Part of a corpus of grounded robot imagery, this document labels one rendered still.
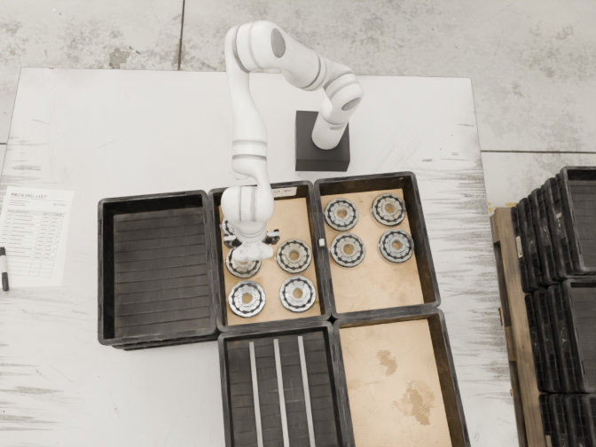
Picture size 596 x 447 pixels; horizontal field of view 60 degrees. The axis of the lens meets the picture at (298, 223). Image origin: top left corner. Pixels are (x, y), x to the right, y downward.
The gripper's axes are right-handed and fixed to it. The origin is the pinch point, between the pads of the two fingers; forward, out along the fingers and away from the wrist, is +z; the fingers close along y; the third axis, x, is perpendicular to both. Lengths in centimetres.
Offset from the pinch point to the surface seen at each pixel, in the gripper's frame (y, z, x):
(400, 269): -42.1, 17.2, 6.5
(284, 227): -9.7, 17.3, -9.6
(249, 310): 2.5, 14.1, 14.4
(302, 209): -15.9, 17.2, -14.6
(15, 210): 74, 30, -28
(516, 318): -107, 86, 19
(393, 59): -82, 100, -122
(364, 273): -31.5, 17.2, 6.7
